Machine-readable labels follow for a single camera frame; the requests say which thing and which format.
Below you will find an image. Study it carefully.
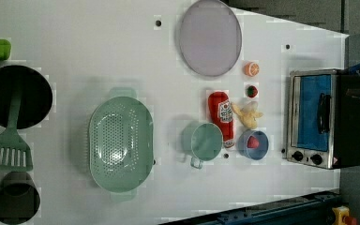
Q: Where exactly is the green slotted spatula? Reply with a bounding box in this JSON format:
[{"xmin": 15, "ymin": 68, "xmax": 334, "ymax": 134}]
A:
[{"xmin": 0, "ymin": 83, "xmax": 33, "ymax": 172}]

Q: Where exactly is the red toy strawberry in bowl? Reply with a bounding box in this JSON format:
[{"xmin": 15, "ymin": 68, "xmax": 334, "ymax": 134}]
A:
[{"xmin": 247, "ymin": 136, "xmax": 260, "ymax": 148}]

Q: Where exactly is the dark grey cup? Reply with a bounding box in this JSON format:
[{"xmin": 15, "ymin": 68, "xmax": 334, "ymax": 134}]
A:
[{"xmin": 0, "ymin": 172, "xmax": 41, "ymax": 225}]

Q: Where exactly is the blue table frame rail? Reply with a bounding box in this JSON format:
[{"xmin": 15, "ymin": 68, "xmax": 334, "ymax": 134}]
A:
[{"xmin": 159, "ymin": 191, "xmax": 342, "ymax": 225}]

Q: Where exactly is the yellow plush banana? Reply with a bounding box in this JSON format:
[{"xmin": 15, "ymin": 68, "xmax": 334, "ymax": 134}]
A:
[{"xmin": 231, "ymin": 101, "xmax": 263, "ymax": 129}]

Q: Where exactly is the green measuring cup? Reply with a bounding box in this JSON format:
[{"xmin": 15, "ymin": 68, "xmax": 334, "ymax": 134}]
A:
[{"xmin": 180, "ymin": 121, "xmax": 223, "ymax": 170}]

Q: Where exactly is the small red green strawberry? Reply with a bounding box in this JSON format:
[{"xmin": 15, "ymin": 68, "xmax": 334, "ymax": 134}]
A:
[{"xmin": 246, "ymin": 85, "xmax": 258, "ymax": 98}]

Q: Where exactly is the blue bowl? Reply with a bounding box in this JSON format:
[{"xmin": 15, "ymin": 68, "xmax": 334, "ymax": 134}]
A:
[{"xmin": 236, "ymin": 130, "xmax": 269, "ymax": 160}]

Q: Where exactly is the yellow red emergency button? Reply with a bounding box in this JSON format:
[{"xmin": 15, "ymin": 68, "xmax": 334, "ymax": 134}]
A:
[{"xmin": 332, "ymin": 206, "xmax": 358, "ymax": 225}]

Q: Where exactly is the black pan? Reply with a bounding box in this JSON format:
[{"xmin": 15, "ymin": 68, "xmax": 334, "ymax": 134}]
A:
[{"xmin": 0, "ymin": 65, "xmax": 53, "ymax": 129}]

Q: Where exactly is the green plastic strainer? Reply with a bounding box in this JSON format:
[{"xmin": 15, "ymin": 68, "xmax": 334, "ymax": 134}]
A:
[{"xmin": 88, "ymin": 87, "xmax": 154, "ymax": 202}]

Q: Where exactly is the orange slice toy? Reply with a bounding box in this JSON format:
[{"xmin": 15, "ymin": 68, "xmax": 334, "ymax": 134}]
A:
[{"xmin": 244, "ymin": 62, "xmax": 260, "ymax": 77}]

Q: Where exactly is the silver toaster oven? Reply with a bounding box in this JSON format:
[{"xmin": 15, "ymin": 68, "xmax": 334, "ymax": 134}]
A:
[{"xmin": 286, "ymin": 69, "xmax": 360, "ymax": 170}]

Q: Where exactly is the red plush ketchup bottle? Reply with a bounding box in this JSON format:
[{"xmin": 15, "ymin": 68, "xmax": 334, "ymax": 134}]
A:
[{"xmin": 208, "ymin": 92, "xmax": 234, "ymax": 148}]

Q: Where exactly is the grey round plate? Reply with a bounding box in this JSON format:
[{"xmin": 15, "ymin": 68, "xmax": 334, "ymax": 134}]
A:
[{"xmin": 179, "ymin": 0, "xmax": 242, "ymax": 76}]

